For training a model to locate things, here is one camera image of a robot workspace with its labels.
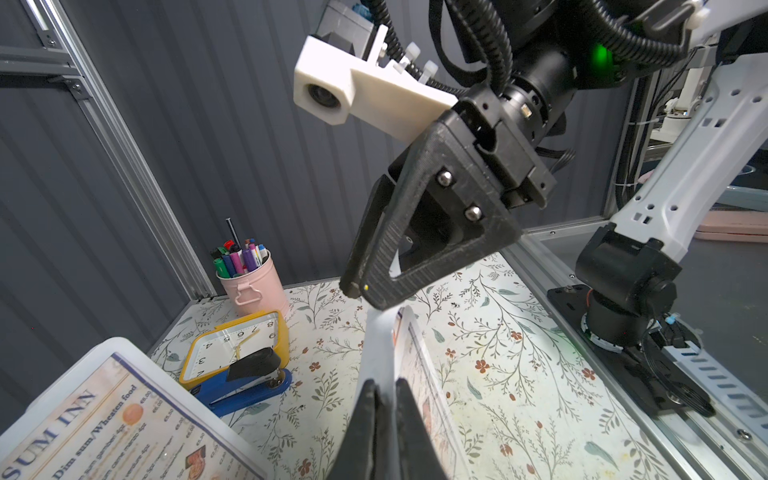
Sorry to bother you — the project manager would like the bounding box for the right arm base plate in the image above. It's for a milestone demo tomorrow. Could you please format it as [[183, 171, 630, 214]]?
[[547, 284, 715, 418]]

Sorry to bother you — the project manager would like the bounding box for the white rack panel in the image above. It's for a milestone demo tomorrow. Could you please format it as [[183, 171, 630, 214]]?
[[357, 303, 401, 479], [1, 337, 274, 479]]

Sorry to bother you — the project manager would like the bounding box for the yellow tray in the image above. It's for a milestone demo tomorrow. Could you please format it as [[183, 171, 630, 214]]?
[[179, 310, 290, 390]]

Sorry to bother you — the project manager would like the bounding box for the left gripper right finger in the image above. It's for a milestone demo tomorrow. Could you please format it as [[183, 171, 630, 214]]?
[[395, 378, 447, 480]]

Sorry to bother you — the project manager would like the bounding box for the Dim Sum menu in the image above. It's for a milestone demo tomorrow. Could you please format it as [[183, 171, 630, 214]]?
[[393, 307, 472, 479], [1, 355, 267, 479]]

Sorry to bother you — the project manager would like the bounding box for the pink pen cup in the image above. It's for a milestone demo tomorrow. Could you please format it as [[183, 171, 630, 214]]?
[[218, 251, 290, 318]]

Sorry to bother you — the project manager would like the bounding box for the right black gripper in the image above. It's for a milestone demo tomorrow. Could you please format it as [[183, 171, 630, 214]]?
[[339, 83, 557, 310]]

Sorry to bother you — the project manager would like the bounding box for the blue stapler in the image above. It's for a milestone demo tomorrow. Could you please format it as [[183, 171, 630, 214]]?
[[190, 347, 293, 417]]

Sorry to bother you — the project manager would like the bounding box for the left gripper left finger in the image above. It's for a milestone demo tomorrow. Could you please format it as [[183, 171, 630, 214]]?
[[326, 379, 384, 480]]

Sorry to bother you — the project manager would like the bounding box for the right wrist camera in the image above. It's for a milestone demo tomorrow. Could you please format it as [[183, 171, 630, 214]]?
[[293, 26, 457, 144]]

